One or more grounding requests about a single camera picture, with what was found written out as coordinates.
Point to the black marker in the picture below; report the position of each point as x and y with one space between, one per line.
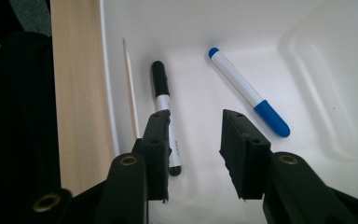
160 77

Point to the dark blue marker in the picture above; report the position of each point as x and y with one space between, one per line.
239 81

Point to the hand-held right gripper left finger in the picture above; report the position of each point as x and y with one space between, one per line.
155 155

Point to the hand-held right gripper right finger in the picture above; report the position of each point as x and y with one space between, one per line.
248 161

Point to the white plastic storage bin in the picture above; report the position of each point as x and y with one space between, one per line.
199 31

